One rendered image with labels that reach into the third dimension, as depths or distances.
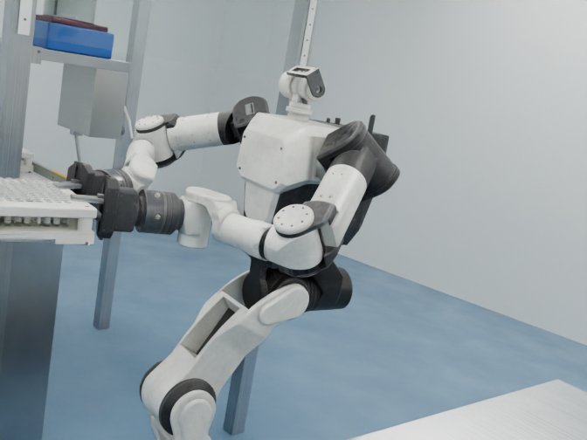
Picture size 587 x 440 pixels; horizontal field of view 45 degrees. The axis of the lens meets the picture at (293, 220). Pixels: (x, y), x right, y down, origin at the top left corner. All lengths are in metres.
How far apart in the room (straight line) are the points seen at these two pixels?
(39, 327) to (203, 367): 0.87
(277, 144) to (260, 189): 0.13
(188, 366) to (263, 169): 0.49
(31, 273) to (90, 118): 0.54
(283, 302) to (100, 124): 0.82
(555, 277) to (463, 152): 1.09
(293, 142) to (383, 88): 4.16
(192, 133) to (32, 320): 0.88
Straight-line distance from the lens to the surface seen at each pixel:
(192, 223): 1.48
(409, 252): 5.56
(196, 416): 1.70
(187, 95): 6.80
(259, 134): 1.67
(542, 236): 5.08
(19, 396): 2.53
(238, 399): 2.78
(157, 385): 1.73
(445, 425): 1.19
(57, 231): 1.38
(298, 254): 1.34
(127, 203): 1.44
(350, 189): 1.41
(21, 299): 2.38
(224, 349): 1.71
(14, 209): 1.34
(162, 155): 1.94
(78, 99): 2.24
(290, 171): 1.58
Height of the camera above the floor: 1.37
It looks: 11 degrees down
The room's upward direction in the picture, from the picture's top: 10 degrees clockwise
